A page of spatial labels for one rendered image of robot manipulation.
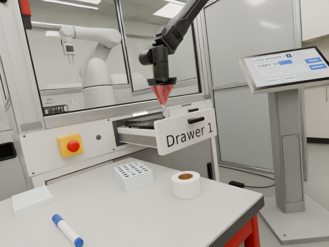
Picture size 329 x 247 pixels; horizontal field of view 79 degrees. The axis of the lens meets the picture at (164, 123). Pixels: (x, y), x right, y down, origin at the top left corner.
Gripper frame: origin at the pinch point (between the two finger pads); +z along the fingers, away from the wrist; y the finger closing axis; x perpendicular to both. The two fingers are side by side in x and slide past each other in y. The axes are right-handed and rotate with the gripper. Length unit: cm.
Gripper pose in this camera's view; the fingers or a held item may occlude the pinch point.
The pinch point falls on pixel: (163, 102)
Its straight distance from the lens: 76.1
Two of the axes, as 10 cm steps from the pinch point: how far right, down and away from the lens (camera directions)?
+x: -7.8, 1.8, -6.0
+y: -6.2, -1.3, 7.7
